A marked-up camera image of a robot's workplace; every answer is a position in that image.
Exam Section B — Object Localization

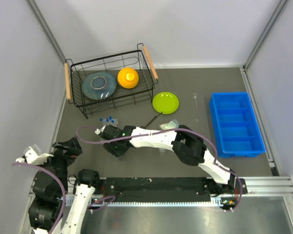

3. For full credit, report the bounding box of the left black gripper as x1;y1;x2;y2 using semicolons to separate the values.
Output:
36;135;82;195

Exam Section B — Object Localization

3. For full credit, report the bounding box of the clear tube rack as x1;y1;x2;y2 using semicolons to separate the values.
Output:
101;118;118;127

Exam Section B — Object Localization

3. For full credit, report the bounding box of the clear plastic bag with contents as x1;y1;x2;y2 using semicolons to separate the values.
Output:
159;119;179;130

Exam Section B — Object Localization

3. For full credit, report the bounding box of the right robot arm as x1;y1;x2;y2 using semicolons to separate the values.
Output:
95;125;243;195

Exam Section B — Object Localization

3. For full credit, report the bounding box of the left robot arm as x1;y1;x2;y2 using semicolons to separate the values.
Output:
24;136;101;234

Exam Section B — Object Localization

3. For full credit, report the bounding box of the lime green plate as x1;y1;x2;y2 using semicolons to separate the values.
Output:
152;92;179;115

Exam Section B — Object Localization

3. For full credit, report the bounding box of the blue ceramic plate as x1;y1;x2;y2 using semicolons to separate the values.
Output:
82;71;117;100

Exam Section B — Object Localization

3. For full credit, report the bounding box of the orange ribbed bowl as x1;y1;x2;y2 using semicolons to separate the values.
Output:
117;67;139;89

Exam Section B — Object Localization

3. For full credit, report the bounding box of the clear glass pipette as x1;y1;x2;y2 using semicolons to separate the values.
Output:
193;93;198;111

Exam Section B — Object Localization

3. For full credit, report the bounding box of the blue plastic divided bin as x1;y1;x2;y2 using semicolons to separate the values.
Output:
209;92;266;158

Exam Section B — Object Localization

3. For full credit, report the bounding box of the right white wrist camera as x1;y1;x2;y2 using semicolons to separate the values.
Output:
94;125;106;136

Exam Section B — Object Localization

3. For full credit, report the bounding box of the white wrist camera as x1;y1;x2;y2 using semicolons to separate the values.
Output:
94;125;106;136
15;144;53;166

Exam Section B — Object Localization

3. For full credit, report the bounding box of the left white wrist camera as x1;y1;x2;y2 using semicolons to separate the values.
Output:
15;144;53;166

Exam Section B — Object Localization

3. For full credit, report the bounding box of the black wire stand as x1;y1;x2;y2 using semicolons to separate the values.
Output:
141;112;163;129

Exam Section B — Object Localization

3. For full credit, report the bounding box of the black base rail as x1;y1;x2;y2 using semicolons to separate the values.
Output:
97;176;225;203

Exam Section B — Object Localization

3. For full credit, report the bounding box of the black wire basket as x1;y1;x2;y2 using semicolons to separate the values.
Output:
64;43;158;118

